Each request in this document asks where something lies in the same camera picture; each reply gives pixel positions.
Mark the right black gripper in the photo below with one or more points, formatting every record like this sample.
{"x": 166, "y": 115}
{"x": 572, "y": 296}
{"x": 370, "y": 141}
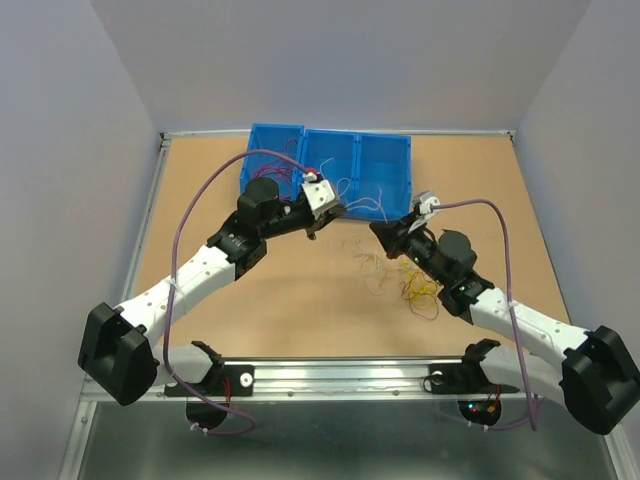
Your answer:
{"x": 392, "y": 237}

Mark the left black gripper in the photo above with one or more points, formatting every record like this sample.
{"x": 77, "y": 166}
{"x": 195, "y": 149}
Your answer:
{"x": 327, "y": 215}

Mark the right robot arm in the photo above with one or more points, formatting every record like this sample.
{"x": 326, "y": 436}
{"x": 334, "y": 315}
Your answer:
{"x": 589, "y": 372}

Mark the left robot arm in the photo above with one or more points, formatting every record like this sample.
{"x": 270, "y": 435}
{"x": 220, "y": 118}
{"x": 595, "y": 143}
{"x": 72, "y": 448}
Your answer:
{"x": 124, "y": 348}

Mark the right blue bin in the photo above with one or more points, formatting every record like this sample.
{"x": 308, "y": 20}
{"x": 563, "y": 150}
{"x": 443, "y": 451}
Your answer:
{"x": 385, "y": 181}

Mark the blue bin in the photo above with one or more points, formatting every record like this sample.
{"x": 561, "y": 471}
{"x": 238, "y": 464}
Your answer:
{"x": 385, "y": 181}
{"x": 286, "y": 140}
{"x": 335, "y": 155}

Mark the middle blue bin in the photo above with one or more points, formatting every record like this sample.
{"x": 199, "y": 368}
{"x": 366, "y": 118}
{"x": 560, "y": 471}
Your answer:
{"x": 335, "y": 155}

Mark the left blue bin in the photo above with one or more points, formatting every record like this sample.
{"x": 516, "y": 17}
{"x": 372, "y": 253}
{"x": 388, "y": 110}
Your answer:
{"x": 286, "y": 140}

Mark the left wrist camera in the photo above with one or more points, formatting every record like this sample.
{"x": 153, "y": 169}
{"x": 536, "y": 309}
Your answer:
{"x": 320, "y": 196}

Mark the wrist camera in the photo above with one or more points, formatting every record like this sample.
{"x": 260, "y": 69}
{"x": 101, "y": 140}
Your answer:
{"x": 320, "y": 196}
{"x": 423, "y": 209}

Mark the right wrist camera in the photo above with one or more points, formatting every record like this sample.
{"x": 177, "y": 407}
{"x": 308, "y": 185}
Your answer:
{"x": 423, "y": 209}

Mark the aluminium front rail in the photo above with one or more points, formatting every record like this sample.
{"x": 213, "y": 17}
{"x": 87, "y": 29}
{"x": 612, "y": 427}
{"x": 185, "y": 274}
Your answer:
{"x": 365, "y": 379}

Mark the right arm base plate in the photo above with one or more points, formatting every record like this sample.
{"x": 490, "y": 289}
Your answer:
{"x": 460, "y": 379}

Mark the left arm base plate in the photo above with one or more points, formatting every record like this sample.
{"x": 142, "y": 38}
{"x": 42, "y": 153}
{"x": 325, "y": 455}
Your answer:
{"x": 235, "y": 380}

